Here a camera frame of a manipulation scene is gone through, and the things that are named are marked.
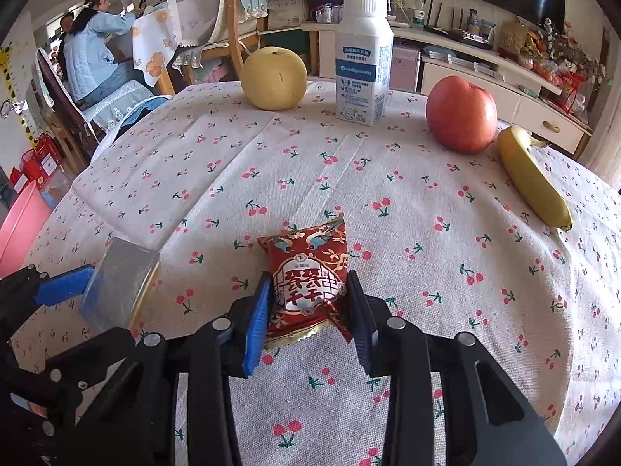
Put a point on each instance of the pink storage box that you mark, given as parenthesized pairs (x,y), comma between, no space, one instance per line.
(403,68)

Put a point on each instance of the wooden chair with white cloth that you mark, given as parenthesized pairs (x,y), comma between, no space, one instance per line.
(203,0)

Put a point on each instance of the blue chair cushion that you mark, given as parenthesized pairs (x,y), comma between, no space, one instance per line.
(140,111)

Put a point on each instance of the large white milk bottle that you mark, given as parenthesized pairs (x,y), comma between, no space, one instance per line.
(364,58)

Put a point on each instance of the yellow pear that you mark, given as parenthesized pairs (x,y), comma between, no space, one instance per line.
(274,77)

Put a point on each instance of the cream television cabinet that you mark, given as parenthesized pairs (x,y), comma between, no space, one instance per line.
(533,111)

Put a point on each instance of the dark chair with lace cushion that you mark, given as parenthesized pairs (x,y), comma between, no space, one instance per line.
(63,102)

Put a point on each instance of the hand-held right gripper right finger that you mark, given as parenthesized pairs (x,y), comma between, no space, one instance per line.
(361,330)

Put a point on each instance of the flower and red ornament display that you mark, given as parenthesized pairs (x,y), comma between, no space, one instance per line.
(567,68)

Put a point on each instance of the red apple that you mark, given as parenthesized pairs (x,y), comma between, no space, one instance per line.
(461,114)

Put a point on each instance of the red patterned snack packet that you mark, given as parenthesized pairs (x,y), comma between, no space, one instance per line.
(305,272)

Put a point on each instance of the cherry print tablecloth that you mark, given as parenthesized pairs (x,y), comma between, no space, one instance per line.
(388,213)

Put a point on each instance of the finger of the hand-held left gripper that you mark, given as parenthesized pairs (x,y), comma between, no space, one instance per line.
(92,357)
(63,284)

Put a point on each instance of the red gift bags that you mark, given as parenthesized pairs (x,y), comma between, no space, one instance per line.
(36,165)

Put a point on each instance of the yellow height chart sticker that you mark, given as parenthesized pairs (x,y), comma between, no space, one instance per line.
(14,97)

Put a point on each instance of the cardboard box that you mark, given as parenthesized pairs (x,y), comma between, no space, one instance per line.
(288,7)

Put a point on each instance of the pink plastic basin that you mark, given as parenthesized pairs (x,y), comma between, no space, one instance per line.
(22,228)

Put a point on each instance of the clear water bottle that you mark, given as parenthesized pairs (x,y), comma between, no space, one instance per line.
(419,12)

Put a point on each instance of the yellow banana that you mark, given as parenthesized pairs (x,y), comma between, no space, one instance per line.
(529,179)

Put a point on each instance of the table with orange print cloth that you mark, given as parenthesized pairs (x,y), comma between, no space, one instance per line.
(153,48)

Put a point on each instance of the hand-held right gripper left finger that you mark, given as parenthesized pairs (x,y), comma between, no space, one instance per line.
(257,325)

